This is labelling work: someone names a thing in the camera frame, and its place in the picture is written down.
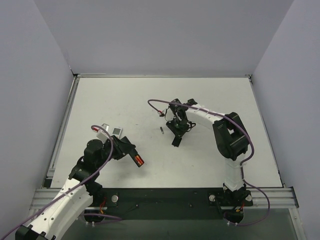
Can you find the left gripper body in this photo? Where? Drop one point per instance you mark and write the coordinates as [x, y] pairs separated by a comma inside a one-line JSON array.
[[125, 146]]

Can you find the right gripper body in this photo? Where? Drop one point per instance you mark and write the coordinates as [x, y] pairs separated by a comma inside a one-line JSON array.
[[178, 127]]

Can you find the wide black remote control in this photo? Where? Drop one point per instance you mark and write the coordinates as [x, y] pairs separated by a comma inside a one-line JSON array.
[[130, 149]]

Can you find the black battery cover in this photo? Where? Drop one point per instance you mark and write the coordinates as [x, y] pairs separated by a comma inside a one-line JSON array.
[[177, 140]]

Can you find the white remote control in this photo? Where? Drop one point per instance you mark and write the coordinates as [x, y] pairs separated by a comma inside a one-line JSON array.
[[117, 131]]

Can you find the red orange battery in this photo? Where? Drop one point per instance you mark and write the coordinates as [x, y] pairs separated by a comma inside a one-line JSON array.
[[139, 160]]

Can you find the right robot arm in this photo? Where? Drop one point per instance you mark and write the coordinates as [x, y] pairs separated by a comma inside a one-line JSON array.
[[229, 134]]

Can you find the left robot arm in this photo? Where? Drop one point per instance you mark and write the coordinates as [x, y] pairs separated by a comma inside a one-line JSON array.
[[78, 191]]

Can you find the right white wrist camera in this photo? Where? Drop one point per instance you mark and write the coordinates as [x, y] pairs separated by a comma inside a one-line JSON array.
[[167, 114]]

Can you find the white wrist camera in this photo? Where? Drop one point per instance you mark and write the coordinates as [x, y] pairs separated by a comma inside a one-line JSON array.
[[101, 132], [167, 114]]

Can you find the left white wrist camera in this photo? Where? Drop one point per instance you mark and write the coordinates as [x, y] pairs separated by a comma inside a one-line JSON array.
[[101, 132]]

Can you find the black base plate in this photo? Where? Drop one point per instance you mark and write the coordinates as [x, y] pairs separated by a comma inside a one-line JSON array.
[[168, 204]]

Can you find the aluminium front rail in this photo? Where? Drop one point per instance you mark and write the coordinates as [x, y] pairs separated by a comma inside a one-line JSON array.
[[279, 198]]

